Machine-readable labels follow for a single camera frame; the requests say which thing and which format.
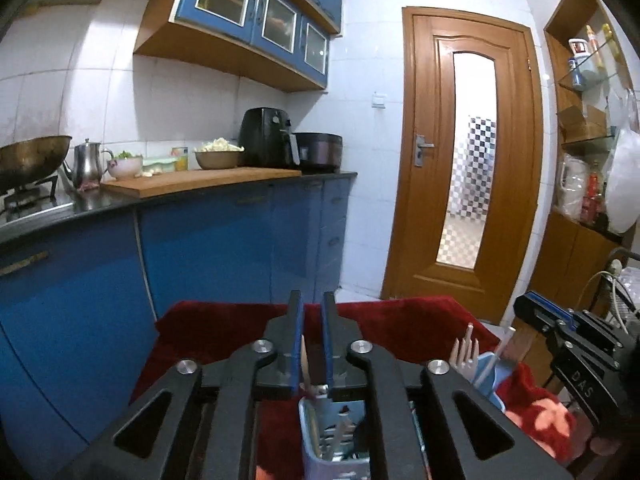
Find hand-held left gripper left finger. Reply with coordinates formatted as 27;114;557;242
52;289;306;480

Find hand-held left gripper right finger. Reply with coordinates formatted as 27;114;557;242
320;290;576;480

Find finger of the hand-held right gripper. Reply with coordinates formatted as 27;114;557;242
514;290;584;346

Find long wooden chopstick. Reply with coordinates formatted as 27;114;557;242
299;333;326;401

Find white chopstick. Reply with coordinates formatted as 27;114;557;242
492;326;517;377

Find beige plastic fork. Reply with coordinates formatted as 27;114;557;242
448;322;481;387

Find light blue utensil box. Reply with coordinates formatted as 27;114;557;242
297;351;507;480

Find wooden shelf unit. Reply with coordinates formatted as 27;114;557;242
525;0;640;357

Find black metal rack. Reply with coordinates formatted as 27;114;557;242
575;247;640;342

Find red and pink blanket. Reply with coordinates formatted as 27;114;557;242
128;295;582;480

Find blue base cabinets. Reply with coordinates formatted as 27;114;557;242
0;172;359;480

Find red bottles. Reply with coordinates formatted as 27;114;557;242
582;159;607;226

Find translucent white bag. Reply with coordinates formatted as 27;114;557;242
557;153;591;221

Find white plastic bag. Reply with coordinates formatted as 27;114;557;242
604;127;640;235

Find wooden door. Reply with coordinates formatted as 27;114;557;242
380;5;545;325

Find wooden cutting board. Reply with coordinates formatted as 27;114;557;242
99;167;304;199

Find dark rice cooker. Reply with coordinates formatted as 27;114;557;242
292;132;344;172

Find bowl of cauliflower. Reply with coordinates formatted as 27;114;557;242
192;137;246;171

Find cardboard box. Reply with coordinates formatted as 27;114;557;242
556;104;616;144

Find black air fryer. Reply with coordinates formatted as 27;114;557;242
238;107;301;170

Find white bowl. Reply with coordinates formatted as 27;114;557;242
106;152;145;181

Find steel kettle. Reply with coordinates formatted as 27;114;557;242
58;138;115;191

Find gas stove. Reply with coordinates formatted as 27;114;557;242
0;174;77;222

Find steel wok pan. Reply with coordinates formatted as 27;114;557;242
0;134;74;196

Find white cable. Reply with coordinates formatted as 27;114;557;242
594;269;640;332

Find metal door handle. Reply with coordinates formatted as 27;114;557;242
413;134;436;168

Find blue wall cabinet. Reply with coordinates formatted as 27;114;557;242
132;0;345;93

